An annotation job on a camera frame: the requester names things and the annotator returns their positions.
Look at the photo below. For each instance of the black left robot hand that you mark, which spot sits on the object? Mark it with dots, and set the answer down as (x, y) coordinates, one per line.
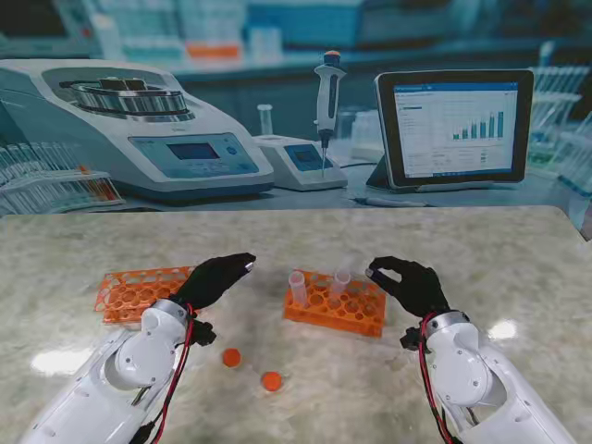
(208, 284)

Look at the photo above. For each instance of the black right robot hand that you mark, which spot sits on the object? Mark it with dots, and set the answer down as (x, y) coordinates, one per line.
(416, 287)

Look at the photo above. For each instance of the clear plastic test tube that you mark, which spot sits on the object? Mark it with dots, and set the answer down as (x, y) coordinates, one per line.
(341, 282)
(298, 289)

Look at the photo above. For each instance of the orange screw cap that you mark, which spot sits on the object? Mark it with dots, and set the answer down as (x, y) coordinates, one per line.
(231, 357)
(271, 381)

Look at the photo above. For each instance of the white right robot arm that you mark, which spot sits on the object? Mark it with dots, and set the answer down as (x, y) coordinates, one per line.
(462, 370)

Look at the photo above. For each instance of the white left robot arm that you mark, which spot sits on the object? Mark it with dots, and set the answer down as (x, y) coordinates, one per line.
(139, 351)

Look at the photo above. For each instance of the orange plastic test tube rack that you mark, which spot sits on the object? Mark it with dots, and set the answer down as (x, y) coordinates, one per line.
(125, 296)
(333, 319)

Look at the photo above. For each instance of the printed laboratory backdrop poster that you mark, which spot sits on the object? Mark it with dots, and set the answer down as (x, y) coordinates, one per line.
(296, 92)

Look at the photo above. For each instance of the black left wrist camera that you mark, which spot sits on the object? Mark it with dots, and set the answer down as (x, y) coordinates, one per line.
(203, 333)

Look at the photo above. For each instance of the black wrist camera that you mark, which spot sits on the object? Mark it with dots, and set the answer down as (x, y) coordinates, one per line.
(410, 340)
(203, 333)

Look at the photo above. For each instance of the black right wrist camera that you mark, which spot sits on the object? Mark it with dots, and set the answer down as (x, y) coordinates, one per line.
(410, 340)

